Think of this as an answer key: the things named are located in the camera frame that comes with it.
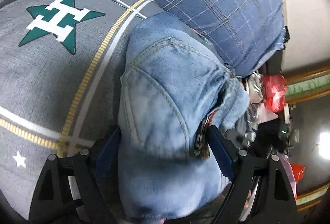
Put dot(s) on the light blue denim jeans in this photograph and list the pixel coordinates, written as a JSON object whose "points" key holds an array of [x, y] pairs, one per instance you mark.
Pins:
{"points": [[172, 81]]}

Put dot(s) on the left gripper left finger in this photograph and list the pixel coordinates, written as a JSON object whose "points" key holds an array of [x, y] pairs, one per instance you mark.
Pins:
{"points": [[65, 184]]}

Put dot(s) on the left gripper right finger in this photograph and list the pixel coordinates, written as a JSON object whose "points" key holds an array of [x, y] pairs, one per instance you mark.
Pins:
{"points": [[260, 191]]}

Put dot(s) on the red plastic bag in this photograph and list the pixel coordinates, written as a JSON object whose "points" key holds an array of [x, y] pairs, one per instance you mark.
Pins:
{"points": [[274, 91]]}

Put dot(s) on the grey star-patterned bedsheet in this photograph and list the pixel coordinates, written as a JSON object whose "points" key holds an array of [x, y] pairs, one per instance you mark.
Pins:
{"points": [[61, 64]]}

